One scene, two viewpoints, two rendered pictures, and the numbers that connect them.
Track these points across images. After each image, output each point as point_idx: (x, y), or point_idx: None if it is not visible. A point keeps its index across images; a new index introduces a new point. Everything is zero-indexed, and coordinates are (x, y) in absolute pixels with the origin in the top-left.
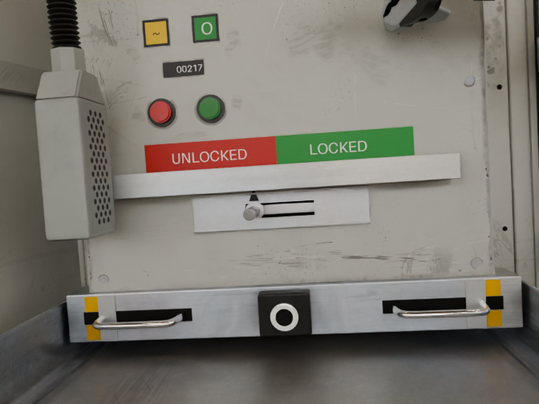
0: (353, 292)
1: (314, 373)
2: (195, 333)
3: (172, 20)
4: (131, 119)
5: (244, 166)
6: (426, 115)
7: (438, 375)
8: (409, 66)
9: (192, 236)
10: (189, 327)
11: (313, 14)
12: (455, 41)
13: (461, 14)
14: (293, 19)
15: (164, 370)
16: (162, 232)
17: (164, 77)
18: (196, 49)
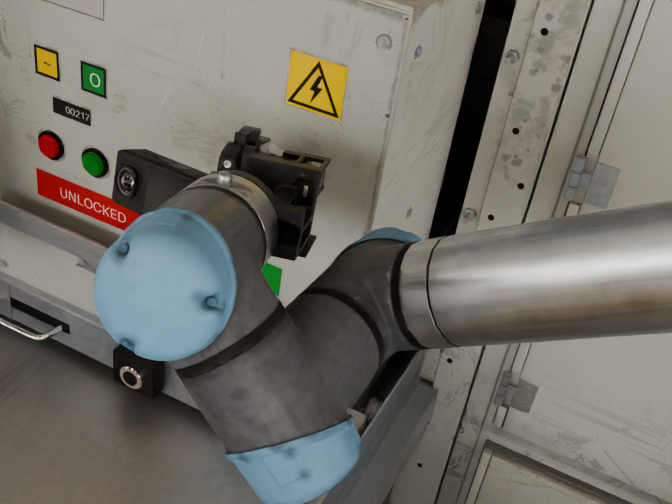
0: None
1: (129, 440)
2: (71, 345)
3: (62, 56)
4: (25, 137)
5: (122, 229)
6: (297, 265)
7: (213, 494)
8: None
9: (76, 266)
10: (67, 338)
11: (200, 112)
12: (340, 208)
13: (353, 183)
14: (179, 109)
15: (29, 373)
16: (51, 249)
17: (53, 111)
18: (84, 96)
